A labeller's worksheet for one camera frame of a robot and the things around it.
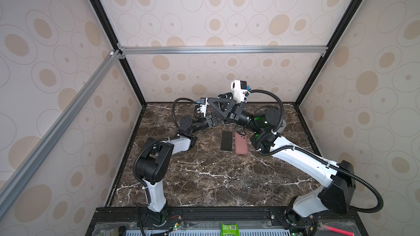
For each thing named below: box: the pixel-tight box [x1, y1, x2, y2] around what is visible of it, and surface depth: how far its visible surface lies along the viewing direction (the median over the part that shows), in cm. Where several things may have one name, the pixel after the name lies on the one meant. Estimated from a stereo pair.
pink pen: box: [323, 225, 355, 236], surface depth 71 cm
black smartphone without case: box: [220, 130, 233, 152], surface depth 102 cm
